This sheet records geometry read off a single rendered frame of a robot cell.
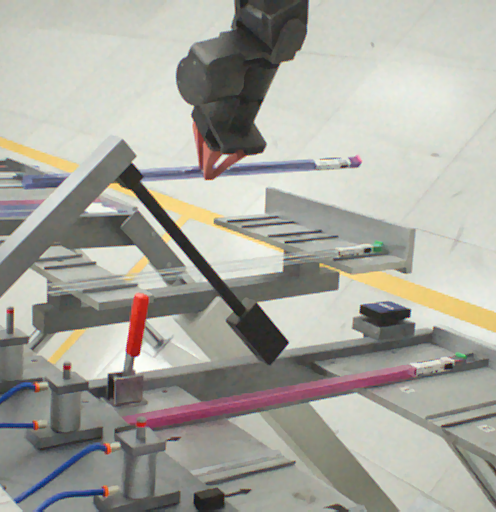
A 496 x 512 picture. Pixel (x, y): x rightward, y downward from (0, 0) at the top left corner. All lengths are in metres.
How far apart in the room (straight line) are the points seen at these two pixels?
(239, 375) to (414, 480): 1.05
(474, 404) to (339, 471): 0.59
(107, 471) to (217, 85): 0.56
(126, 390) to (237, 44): 0.43
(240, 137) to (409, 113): 1.78
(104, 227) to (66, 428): 1.10
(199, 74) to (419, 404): 0.44
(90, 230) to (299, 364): 0.78
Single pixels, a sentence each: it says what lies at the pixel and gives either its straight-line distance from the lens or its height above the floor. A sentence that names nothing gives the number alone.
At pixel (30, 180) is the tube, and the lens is 1.16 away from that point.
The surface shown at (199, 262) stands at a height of 1.25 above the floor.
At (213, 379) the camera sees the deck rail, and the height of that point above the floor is 0.94.
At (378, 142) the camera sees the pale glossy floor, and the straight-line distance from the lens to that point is 2.89.
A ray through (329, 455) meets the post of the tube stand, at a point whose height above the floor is 0.45.
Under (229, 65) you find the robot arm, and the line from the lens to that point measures 1.10.
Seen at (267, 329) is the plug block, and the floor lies 1.18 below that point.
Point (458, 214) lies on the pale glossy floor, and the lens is 2.49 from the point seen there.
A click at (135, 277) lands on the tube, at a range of 1.12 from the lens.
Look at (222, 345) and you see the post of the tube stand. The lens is 1.34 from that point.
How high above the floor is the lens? 1.56
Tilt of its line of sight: 34 degrees down
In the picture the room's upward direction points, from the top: 38 degrees counter-clockwise
